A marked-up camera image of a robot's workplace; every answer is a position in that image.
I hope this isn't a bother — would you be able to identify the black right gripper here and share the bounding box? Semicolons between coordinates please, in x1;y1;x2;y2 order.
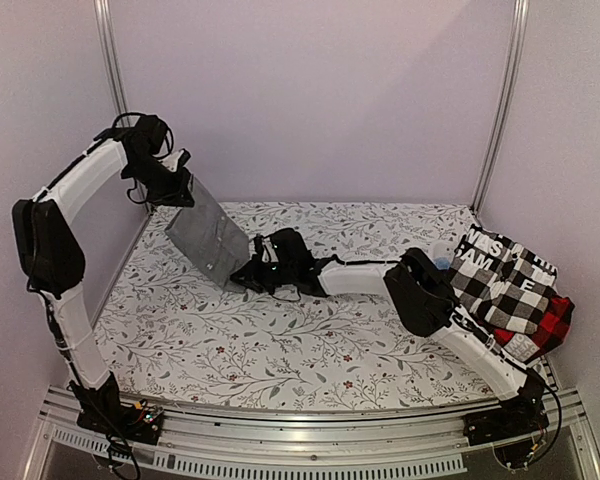
228;255;294;296

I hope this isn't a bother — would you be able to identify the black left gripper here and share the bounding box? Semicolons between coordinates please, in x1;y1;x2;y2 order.
125;154;195;207

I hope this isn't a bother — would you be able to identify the grey long sleeve shirt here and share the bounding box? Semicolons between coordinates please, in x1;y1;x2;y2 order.
165;178;250;293

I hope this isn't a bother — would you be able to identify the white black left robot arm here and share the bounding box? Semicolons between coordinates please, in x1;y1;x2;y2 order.
12;114;194;434

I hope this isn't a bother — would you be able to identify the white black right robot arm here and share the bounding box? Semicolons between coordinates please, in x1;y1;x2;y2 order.
230;247;548;436

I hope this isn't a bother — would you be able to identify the white plastic laundry basket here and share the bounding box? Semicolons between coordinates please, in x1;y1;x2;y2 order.
428;240;454;271

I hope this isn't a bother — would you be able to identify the floral patterned table cloth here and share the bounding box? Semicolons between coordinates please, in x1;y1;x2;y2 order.
94;207;526;412

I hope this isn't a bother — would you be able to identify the black white checkered shirt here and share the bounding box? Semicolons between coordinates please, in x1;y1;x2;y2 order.
449;225;558;335

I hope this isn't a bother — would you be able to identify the red black plaid shirt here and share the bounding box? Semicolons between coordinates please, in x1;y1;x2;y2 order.
491;296;575;364

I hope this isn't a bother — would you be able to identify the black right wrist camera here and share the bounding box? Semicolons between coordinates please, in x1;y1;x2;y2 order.
253;228;314;265

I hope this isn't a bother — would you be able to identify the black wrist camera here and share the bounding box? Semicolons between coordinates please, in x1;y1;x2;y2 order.
253;228;314;265
130;115;190;173

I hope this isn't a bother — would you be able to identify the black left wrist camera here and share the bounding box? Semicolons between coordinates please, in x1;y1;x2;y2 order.
130;115;190;173

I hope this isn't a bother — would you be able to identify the aluminium frame post left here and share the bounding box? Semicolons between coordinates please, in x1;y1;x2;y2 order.
93;0;128;115

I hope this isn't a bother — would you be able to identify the aluminium frame post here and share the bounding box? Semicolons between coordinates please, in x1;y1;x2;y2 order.
93;0;128;115
470;0;530;217

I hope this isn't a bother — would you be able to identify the aluminium front rail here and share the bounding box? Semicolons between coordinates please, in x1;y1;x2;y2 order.
27;387;600;476

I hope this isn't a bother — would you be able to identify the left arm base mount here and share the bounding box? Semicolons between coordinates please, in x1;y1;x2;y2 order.
77;400;164;445

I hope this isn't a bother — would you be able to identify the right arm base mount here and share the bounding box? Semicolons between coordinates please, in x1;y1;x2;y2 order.
462;399;549;446

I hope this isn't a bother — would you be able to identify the aluminium frame post right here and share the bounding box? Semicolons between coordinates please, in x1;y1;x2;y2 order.
470;0;530;217

